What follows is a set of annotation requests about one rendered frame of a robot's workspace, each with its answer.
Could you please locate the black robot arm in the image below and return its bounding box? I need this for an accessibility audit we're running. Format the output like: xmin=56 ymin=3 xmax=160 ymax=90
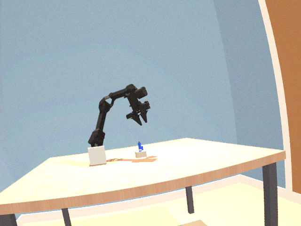
xmin=88 ymin=84 xmax=150 ymax=147

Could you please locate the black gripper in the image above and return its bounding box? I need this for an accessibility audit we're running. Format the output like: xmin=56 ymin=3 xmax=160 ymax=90
xmin=126 ymin=100 xmax=150 ymax=126

